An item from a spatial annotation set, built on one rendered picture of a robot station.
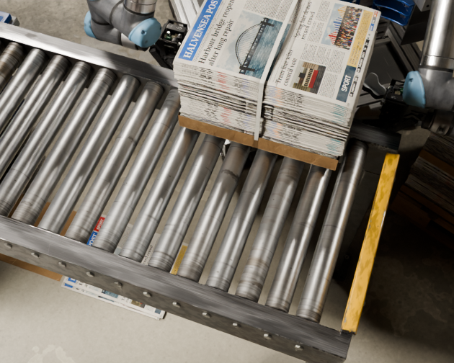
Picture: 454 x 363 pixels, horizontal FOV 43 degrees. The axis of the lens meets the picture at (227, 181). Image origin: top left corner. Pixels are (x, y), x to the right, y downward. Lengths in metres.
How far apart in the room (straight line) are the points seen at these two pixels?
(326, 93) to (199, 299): 0.48
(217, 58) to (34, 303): 1.23
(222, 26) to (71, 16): 1.64
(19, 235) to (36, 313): 0.83
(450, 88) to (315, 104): 0.33
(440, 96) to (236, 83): 0.45
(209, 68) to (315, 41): 0.23
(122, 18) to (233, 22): 0.30
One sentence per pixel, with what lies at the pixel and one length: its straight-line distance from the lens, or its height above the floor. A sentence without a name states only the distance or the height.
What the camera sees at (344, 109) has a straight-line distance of 1.15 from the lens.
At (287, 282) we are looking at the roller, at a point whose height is 0.80.
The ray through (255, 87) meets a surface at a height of 1.02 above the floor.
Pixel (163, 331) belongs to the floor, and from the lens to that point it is 2.01.
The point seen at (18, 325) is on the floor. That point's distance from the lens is 2.12.
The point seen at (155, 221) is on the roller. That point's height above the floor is 0.79.
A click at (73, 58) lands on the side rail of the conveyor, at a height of 0.80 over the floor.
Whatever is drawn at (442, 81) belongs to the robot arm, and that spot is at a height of 0.95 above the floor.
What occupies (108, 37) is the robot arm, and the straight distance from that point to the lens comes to 1.57.
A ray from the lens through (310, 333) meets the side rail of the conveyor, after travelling 1.18.
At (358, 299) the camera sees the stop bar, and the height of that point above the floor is 0.82.
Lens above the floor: 1.93
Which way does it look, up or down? 61 degrees down
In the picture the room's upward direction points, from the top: straight up
